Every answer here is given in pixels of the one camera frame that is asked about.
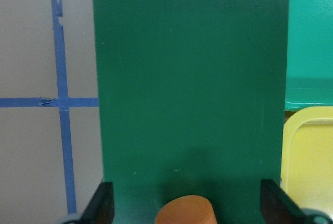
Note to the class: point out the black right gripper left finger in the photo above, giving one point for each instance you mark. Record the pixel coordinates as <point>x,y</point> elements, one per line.
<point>100,208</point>

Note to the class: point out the green conveyor belt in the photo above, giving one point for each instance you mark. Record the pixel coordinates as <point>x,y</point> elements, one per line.
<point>191,101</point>

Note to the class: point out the green plastic tray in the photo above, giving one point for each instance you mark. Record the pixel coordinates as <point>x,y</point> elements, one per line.
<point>309,55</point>

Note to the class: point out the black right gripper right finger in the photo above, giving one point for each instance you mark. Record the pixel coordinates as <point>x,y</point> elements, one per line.
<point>277,207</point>

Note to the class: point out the yellow plastic tray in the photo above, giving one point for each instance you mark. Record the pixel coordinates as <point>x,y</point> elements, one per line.
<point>306,164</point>

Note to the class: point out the plain orange cylinder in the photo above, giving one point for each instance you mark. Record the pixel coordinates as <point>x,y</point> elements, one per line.
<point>187,209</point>

